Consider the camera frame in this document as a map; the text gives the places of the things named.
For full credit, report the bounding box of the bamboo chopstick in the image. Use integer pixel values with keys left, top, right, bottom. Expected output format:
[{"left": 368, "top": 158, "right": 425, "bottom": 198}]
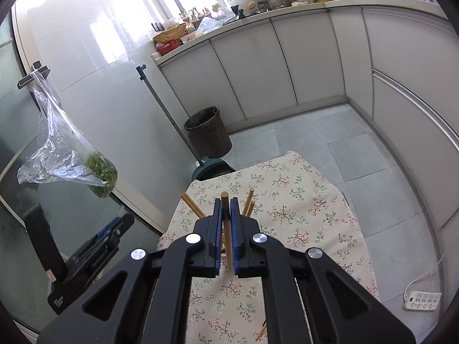
[
  {"left": 221, "top": 192, "right": 233, "bottom": 273},
  {"left": 244, "top": 200, "right": 255, "bottom": 217},
  {"left": 254, "top": 320, "right": 267, "bottom": 341},
  {"left": 180, "top": 193, "right": 206, "bottom": 219},
  {"left": 242, "top": 188, "right": 254, "bottom": 216}
]

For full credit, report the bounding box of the plastic bag of greens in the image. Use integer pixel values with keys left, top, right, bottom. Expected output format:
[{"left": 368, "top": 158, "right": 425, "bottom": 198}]
[{"left": 17, "top": 70, "right": 118, "bottom": 199}]

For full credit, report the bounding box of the floral tablecloth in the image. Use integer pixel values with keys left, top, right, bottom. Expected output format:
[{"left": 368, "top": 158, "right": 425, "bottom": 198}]
[{"left": 160, "top": 152, "right": 379, "bottom": 343}]

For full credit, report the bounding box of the white power strip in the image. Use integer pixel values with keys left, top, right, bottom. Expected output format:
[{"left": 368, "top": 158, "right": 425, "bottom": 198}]
[{"left": 403, "top": 290, "right": 442, "bottom": 312}]

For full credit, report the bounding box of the dark brown trash bin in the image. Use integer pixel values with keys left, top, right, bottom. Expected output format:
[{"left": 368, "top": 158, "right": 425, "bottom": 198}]
[{"left": 184, "top": 106, "right": 232, "bottom": 159}]

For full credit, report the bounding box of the wicker basket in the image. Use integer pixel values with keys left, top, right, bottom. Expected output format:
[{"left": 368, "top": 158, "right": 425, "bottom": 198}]
[{"left": 153, "top": 23, "right": 187, "bottom": 44}]

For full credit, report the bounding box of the white power cable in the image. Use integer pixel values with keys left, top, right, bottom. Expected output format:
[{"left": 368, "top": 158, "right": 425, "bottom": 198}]
[{"left": 404, "top": 250, "right": 448, "bottom": 300}]

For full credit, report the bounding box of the mop with grey handle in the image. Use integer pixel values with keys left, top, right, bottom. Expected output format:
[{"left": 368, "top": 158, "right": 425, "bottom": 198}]
[{"left": 135, "top": 64, "right": 236, "bottom": 183}]

